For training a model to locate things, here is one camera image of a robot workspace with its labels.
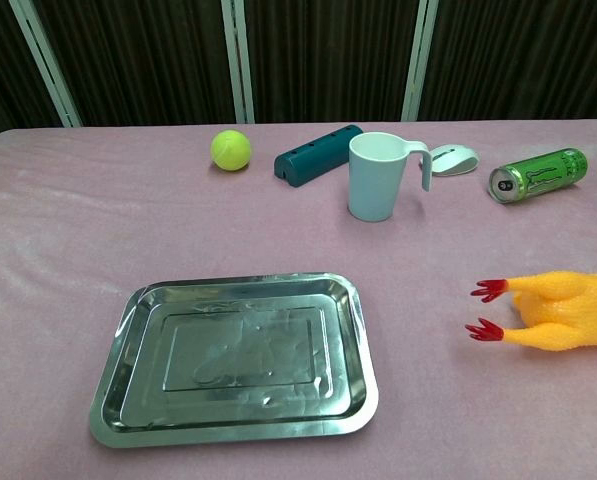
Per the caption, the yellow rubber chicken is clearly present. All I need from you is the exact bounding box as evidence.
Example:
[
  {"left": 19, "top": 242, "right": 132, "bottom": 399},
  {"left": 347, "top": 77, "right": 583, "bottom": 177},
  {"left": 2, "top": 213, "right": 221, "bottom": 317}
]
[{"left": 465, "top": 270, "right": 597, "bottom": 354}]

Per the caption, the rectangular metal tray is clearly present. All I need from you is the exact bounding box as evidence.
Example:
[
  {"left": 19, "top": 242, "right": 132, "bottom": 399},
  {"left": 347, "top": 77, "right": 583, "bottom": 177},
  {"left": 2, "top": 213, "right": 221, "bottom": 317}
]
[{"left": 88, "top": 272, "right": 380, "bottom": 450}]

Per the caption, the white plastic mug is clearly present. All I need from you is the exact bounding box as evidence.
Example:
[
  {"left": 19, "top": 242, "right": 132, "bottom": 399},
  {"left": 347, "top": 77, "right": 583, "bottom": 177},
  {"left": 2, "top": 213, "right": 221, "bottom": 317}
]
[{"left": 348, "top": 131, "right": 434, "bottom": 223}]

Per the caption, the yellow-green tennis ball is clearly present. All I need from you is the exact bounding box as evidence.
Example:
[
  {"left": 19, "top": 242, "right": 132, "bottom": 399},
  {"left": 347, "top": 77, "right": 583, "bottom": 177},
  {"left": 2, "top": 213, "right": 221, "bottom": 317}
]
[{"left": 210, "top": 129, "right": 253, "bottom": 173}]

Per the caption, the white computer mouse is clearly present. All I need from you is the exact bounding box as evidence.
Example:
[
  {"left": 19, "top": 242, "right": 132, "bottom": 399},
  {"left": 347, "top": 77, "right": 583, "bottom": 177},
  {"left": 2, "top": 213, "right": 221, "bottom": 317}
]
[{"left": 429, "top": 144, "right": 479, "bottom": 177}]

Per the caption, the pink table cloth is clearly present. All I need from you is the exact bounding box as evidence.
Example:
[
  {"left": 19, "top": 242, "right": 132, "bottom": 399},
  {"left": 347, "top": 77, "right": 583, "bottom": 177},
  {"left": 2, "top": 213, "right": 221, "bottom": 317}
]
[{"left": 0, "top": 118, "right": 597, "bottom": 480}]

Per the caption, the green drink can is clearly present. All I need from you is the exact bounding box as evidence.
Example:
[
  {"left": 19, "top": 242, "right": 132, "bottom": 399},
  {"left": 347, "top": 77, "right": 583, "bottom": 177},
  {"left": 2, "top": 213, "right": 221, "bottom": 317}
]
[{"left": 488, "top": 147, "right": 589, "bottom": 205}]

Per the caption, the black pleated curtain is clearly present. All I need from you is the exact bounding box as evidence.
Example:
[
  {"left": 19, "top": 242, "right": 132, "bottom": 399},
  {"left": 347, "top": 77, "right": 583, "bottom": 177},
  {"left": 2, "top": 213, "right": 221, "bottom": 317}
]
[{"left": 0, "top": 0, "right": 597, "bottom": 144}]

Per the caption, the white metal frame post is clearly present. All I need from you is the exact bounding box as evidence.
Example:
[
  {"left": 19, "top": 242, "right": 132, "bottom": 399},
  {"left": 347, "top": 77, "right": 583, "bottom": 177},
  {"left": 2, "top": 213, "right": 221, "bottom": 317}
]
[
  {"left": 401, "top": 0, "right": 440, "bottom": 122},
  {"left": 220, "top": 0, "right": 256, "bottom": 124},
  {"left": 8, "top": 0, "right": 82, "bottom": 127}
]

